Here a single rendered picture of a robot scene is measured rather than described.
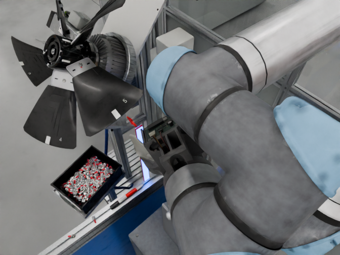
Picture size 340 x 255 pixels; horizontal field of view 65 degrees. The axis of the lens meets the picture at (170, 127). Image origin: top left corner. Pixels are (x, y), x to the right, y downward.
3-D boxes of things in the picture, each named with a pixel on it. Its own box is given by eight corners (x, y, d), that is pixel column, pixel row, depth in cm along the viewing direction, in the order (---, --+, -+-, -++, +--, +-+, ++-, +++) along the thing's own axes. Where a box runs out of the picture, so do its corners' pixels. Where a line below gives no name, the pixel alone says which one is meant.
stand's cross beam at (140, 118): (142, 116, 165) (142, 111, 162) (146, 119, 163) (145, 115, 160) (117, 131, 158) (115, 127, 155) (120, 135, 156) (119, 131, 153)
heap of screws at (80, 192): (93, 156, 115) (91, 152, 112) (118, 173, 110) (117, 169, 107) (58, 190, 105) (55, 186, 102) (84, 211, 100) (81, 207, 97)
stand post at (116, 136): (126, 172, 202) (102, 82, 130) (133, 180, 198) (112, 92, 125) (121, 175, 200) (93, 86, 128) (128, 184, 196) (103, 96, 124)
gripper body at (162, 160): (179, 104, 43) (202, 141, 32) (201, 143, 47) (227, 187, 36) (137, 128, 43) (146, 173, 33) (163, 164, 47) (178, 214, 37)
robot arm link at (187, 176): (242, 212, 33) (183, 243, 33) (227, 187, 37) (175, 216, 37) (218, 170, 29) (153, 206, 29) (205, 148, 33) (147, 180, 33)
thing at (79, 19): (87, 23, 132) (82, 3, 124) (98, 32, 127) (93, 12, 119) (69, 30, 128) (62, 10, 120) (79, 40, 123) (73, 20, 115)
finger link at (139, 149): (123, 125, 51) (153, 129, 44) (139, 147, 54) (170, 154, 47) (112, 136, 49) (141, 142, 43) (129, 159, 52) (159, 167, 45)
